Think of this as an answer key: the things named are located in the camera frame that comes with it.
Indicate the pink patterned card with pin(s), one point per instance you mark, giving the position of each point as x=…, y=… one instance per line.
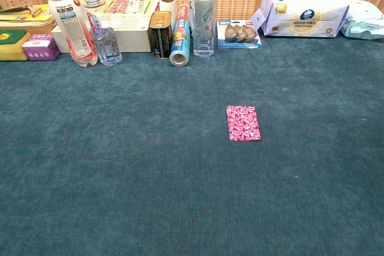
x=243, y=123

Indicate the teal felt table cover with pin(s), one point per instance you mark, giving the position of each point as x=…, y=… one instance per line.
x=150, y=163

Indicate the blue plastic wrap roll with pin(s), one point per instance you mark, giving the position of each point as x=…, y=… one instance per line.
x=180, y=40

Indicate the black gold tin can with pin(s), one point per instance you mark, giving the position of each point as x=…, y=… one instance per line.
x=162, y=34

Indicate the blue hook blister pack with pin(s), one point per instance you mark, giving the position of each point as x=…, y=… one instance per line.
x=240, y=35

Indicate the tall clear bottle white cap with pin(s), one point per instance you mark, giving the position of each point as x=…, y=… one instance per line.
x=204, y=22

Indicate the long white cardboard box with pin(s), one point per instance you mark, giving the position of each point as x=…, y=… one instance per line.
x=135, y=38

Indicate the small clear water bottle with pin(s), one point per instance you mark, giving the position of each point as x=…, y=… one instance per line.
x=106, y=44

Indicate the white paper roll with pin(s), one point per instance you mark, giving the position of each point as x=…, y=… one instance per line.
x=167, y=5

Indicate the yellow green sponge multipack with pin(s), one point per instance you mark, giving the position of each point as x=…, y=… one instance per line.
x=132, y=6

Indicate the pink drink bottle black cap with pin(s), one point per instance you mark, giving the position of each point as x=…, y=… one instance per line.
x=72, y=28

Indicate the white tissue pack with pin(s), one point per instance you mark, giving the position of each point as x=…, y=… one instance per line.
x=303, y=13

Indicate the small purple box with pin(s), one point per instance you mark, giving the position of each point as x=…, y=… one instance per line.
x=40, y=47

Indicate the flat brown cardboard box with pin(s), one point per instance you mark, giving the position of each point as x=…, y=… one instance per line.
x=42, y=29

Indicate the green yellow scouring sponge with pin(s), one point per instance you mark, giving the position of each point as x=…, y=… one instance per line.
x=12, y=44

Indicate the light blue wet wipes pack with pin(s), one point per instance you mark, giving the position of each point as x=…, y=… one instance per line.
x=364, y=20

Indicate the yellow razor blister pack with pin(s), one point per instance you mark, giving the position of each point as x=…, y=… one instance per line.
x=18, y=17

